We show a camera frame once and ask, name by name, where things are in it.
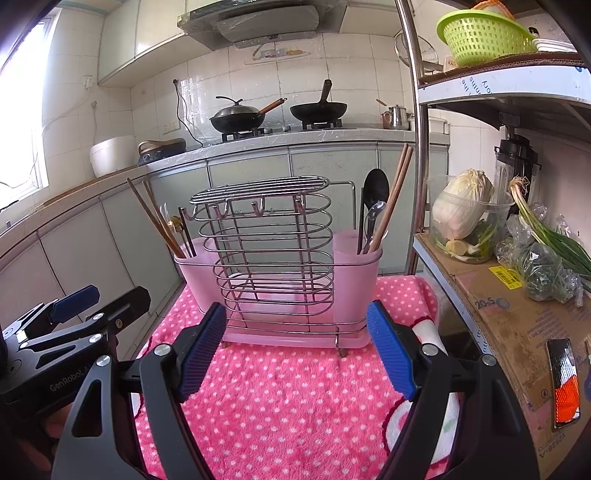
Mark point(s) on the black plastic spoon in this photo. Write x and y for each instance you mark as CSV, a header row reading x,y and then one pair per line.
x,y
376,184

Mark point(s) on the black wok with lid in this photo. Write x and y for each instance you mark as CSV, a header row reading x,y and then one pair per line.
x,y
238,117

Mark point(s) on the black frying wok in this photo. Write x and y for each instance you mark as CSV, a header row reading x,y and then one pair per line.
x,y
318,110

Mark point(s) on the clear plastic container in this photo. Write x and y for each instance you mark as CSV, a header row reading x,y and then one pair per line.
x,y
436,184

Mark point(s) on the green onions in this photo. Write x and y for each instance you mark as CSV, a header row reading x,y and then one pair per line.
x,y
554,240

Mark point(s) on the white round pot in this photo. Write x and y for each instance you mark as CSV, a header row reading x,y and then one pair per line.
x,y
113,157

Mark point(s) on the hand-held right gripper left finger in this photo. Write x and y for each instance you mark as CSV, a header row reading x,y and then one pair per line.
x,y
203,350

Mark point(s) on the pale green cabinets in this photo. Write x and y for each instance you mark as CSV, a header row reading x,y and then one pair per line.
x,y
92,249
138,37

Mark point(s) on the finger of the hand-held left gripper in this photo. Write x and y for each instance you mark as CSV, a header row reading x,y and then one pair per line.
x,y
131,302
76,300

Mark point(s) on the window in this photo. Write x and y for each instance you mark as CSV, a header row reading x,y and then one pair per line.
x,y
23,115

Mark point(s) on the cardboard sheet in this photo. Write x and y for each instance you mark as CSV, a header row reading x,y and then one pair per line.
x,y
512,332

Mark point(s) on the white plastic tray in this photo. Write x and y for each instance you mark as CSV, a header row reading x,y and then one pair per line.
x,y
554,45

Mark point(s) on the thin black utensil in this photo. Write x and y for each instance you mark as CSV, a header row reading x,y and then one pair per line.
x,y
187,233

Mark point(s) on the pale green upper cabinets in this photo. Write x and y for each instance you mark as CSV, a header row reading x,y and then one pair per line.
x,y
138,37

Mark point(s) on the metal shelf rack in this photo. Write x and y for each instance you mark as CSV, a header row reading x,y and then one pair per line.
x,y
418,138

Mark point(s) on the napa cabbage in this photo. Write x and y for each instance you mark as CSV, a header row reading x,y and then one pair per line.
x,y
461,203

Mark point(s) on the pale green lower cabinets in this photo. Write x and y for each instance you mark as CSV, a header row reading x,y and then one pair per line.
x,y
92,249

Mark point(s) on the metal skimmer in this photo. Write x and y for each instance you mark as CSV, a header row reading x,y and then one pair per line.
x,y
429,57

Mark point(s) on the clear plastic splash guard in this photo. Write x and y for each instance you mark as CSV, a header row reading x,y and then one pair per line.
x,y
203,106

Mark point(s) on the metal spoon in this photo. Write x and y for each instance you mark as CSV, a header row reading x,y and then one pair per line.
x,y
375,214

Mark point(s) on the pink polka dot cloth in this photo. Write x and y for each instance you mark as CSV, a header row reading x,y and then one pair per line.
x,y
286,415

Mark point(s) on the smartphone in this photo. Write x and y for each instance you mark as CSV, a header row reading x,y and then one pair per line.
x,y
563,369

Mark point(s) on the green plastic basket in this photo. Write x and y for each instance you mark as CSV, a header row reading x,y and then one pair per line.
x,y
485,34

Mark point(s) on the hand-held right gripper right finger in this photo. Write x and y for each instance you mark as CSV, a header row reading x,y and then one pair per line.
x,y
390,350

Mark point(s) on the metal kettle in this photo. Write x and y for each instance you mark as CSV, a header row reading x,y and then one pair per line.
x,y
399,119

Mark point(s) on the wooden board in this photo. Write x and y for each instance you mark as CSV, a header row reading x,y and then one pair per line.
x,y
92,187

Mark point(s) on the range hood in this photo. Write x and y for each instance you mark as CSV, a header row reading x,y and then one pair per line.
x,y
258,21

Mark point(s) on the wooden chopstick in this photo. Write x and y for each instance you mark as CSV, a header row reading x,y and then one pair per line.
x,y
398,194
161,217
152,217
390,198

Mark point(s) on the clear wall shelf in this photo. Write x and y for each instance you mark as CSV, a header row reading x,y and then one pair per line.
x,y
277,54

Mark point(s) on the gas stove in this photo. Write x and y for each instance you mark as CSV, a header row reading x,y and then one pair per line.
x,y
323,125

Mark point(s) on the induction cooker with pan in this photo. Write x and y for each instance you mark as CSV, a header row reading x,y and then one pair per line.
x,y
161,152

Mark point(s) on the black blender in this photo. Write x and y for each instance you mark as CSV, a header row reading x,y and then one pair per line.
x,y
515,157

